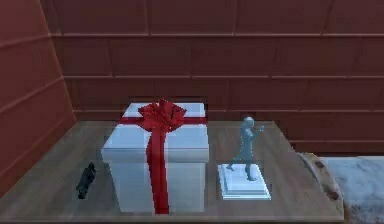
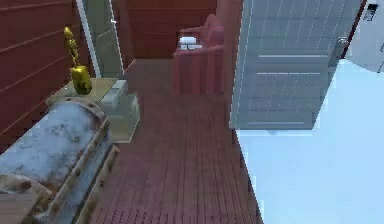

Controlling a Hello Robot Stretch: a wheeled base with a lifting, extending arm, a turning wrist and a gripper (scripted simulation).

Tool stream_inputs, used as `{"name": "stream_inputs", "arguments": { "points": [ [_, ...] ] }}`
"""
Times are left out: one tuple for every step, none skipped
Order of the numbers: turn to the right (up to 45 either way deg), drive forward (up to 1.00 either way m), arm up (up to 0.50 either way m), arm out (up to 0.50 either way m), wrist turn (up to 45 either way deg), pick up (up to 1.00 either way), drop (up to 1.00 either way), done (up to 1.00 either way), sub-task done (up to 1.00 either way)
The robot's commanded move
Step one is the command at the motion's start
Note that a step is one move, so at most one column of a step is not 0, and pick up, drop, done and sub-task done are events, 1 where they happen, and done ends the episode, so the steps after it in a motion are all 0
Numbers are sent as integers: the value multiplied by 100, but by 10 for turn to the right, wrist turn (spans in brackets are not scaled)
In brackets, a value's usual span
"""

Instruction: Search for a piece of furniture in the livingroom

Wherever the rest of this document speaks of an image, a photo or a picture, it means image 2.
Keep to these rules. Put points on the gold statuette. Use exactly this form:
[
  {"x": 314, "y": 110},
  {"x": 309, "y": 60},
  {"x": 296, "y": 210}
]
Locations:
[{"x": 80, "y": 78}]

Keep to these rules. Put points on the white open book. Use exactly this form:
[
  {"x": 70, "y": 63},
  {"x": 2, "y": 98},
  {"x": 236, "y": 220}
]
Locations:
[{"x": 188, "y": 42}]

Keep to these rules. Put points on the grey blue wooden chest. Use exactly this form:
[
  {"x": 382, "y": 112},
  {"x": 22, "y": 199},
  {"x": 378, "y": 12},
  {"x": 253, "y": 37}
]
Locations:
[{"x": 56, "y": 143}]

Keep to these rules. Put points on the white panelled room door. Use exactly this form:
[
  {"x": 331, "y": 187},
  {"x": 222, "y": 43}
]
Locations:
[{"x": 280, "y": 66}]

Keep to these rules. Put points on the tall pale green mirror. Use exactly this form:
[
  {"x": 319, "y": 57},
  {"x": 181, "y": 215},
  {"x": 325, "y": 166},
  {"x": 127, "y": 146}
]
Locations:
[{"x": 101, "y": 36}]

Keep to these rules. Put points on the pale green side table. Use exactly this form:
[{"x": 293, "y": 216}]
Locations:
[{"x": 118, "y": 110}]

